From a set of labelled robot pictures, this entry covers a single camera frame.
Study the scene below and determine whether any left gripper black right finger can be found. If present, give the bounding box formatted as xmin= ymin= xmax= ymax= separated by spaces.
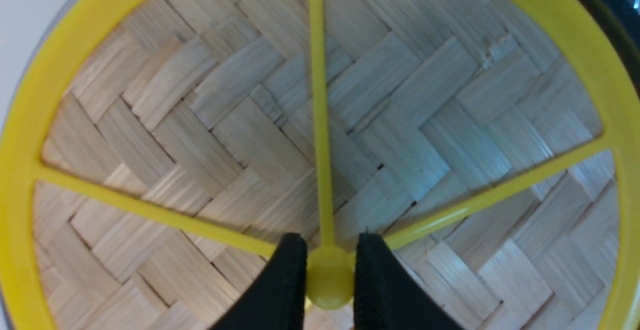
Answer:
xmin=353 ymin=233 xmax=461 ymax=330

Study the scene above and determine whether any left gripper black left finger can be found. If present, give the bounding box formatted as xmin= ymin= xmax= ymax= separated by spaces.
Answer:
xmin=211 ymin=234 xmax=307 ymax=330

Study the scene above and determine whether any yellow woven bamboo steamer lid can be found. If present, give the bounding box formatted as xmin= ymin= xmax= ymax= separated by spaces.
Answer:
xmin=1 ymin=0 xmax=639 ymax=330

